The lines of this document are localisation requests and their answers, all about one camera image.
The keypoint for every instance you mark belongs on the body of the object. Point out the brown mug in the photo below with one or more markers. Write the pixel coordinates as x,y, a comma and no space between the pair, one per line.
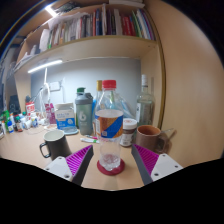
149,136

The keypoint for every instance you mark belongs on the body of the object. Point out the group of small bottles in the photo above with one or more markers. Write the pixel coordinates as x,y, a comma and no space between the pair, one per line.
18,121

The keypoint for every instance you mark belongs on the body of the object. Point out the black mug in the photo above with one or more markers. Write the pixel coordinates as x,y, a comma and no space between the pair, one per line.
56,144

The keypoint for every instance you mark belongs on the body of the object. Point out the flat round red coaster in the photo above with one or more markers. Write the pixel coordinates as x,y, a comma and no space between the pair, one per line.
116,171

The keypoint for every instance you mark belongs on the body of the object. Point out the wooden shelf unit with books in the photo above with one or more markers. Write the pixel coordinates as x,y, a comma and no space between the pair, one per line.
90,33

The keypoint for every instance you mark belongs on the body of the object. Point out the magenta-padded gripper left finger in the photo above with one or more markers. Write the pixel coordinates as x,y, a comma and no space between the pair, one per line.
71,161

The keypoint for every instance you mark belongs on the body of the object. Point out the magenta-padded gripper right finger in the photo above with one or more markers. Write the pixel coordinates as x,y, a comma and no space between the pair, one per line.
151,163

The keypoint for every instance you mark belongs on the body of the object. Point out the clear glass liquor bottle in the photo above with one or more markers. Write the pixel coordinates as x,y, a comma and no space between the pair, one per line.
145,106

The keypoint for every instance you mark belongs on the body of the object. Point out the yellow-capped bottle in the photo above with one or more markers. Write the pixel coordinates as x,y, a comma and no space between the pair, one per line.
98,96

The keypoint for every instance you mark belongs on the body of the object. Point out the grey shaker bottle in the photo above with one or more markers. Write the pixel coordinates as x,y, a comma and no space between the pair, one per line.
84,113

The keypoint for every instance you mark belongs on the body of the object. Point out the clear red-capped drink bottle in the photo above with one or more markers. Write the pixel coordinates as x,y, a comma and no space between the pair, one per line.
109,123

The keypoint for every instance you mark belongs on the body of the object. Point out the under-shelf light bar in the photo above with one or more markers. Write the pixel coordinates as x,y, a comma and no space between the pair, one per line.
45,66

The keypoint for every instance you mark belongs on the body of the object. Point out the white-lidded brown jar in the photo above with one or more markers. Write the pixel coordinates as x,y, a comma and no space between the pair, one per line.
128,132

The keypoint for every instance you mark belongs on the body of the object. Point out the blue and white box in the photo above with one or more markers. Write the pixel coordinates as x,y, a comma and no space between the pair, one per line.
65,118

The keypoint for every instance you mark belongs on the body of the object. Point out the pink packet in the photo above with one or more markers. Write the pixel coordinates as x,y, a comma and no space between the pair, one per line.
50,113

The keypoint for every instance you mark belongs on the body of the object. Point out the white wall socket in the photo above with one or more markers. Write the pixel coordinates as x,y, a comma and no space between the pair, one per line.
54,86

